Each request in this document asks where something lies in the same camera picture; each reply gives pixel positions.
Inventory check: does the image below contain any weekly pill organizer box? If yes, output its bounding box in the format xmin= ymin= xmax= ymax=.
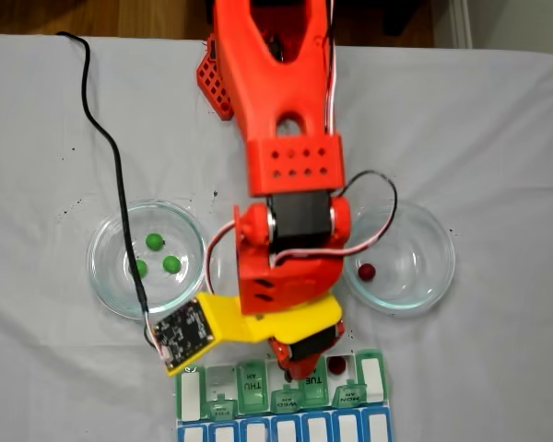
xmin=173 ymin=348 xmax=394 ymax=442

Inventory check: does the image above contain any glass bowl with embossed logo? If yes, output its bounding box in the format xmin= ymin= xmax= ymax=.
xmin=343 ymin=200 xmax=457 ymax=317

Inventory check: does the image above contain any clear glass bowl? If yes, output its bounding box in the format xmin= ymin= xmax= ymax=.
xmin=86 ymin=198 xmax=212 ymax=321

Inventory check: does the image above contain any white table cover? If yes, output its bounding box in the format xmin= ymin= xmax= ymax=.
xmin=0 ymin=32 xmax=553 ymax=442

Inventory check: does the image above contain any gripper servo wire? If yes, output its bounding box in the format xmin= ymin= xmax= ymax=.
xmin=204 ymin=219 xmax=241 ymax=296

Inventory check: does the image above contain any camera board on yellow mount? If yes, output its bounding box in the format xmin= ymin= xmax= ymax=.
xmin=147 ymin=292 xmax=243 ymax=379

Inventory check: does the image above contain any wrist servo wire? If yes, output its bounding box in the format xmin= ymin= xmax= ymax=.
xmin=270 ymin=27 xmax=399 ymax=269

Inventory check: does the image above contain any black camera cable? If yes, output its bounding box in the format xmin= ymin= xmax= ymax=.
xmin=54 ymin=29 xmax=154 ymax=326

